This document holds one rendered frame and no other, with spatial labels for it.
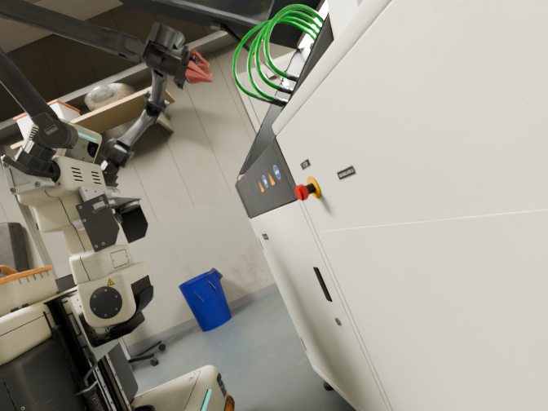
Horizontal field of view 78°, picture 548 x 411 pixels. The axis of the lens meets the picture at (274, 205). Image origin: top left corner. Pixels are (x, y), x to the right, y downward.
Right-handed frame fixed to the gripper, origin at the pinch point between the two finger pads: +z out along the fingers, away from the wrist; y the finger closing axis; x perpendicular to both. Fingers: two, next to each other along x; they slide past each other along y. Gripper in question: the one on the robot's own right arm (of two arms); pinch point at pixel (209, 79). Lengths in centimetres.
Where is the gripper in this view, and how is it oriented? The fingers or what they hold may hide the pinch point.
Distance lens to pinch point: 112.1
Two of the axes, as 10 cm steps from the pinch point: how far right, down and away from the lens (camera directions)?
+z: 9.4, 3.5, 0.0
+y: 3.5, -9.4, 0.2
